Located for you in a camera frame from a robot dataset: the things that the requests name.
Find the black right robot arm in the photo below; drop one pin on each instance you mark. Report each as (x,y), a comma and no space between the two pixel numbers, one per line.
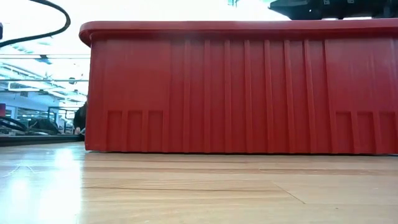
(311,9)

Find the red plastic bin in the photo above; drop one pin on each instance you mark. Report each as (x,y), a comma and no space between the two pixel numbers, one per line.
(217,93)

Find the person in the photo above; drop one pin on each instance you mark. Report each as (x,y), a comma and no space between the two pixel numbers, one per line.
(80,119)

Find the black aluminium table frame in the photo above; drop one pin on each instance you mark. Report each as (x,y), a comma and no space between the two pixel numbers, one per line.
(37,140)

